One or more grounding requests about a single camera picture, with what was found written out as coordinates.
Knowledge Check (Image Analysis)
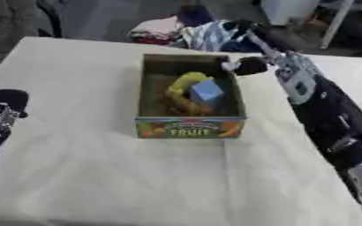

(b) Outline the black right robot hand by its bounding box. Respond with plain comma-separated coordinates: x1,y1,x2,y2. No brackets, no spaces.
219,19,305,77

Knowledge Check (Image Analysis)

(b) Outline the printed cardboard box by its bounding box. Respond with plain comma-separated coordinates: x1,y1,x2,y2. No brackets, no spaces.
132,53,249,139

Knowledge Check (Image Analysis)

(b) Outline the blue white striped cloth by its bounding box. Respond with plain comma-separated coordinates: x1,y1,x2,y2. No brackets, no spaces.
179,19,267,53

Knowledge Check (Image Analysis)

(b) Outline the blue block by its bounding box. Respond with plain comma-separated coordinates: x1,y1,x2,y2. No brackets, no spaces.
188,79,226,106

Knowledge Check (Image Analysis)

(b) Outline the white bin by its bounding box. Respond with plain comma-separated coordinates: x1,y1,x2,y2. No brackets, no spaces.
260,0,322,26

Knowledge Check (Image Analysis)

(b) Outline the yellow toy banana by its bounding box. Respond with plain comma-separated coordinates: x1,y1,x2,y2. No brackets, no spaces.
162,71,217,117

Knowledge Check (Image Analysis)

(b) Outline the dark blue bag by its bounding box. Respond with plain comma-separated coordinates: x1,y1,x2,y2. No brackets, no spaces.
176,3,215,28

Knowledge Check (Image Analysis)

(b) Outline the white furniture leg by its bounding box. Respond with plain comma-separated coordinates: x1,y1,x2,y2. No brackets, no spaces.
318,0,358,50

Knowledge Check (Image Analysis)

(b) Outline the pink folded cloth pile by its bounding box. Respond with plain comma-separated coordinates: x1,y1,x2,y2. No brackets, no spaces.
126,15,186,46

